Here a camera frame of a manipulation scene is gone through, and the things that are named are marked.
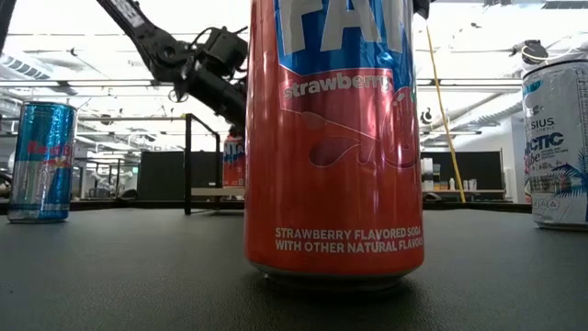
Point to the red Fanta strawberry can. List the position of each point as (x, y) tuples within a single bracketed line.
[(233, 161), (331, 184)]

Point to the white Celsius Arctic Vibe can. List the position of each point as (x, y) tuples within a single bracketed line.
[(560, 184)]

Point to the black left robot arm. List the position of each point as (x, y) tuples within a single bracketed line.
[(151, 41)]

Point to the white container stack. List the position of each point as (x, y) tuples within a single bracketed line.
[(427, 174)]

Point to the black table mat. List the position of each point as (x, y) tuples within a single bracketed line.
[(138, 276)]

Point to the wooden background desk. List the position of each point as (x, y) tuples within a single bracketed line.
[(482, 191)]

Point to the blue silver Red Bull can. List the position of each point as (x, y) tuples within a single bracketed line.
[(43, 184)]

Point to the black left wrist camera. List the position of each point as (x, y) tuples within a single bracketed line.
[(225, 48)]

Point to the wooden shelf black metal frame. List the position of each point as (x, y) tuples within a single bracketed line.
[(188, 174)]

